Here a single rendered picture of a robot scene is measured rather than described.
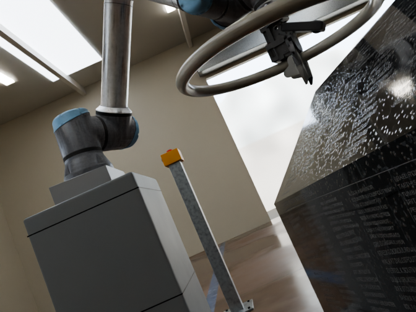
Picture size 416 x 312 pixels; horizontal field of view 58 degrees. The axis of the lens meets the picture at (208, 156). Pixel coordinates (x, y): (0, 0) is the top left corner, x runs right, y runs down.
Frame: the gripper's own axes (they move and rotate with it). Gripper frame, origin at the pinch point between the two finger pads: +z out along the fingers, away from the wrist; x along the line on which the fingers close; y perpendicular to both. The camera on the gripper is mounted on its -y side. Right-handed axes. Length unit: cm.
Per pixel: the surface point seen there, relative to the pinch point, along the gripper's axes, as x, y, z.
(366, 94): 50, -16, 13
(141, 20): -414, 293, -281
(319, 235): 35.9, 3.4, 34.3
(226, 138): -557, 299, -55
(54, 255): 31, 90, 19
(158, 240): 15, 60, 27
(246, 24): 47.3, -3.0, -6.0
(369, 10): 15.8, -20.6, -5.3
